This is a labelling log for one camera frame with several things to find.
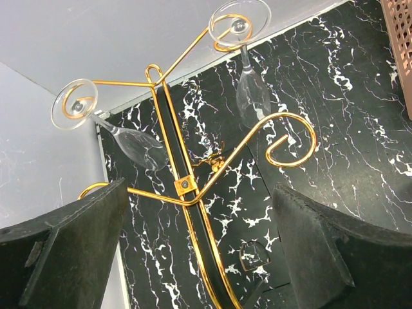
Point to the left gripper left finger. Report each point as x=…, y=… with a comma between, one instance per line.
x=62, y=259

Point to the peach desk organizer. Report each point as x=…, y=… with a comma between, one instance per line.
x=397, y=15

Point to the clear wine glass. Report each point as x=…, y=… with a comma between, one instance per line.
x=76, y=103
x=233, y=25

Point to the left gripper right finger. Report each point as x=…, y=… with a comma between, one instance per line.
x=337, y=261

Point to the gold wire wine glass rack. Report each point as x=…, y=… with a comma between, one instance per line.
x=189, y=194

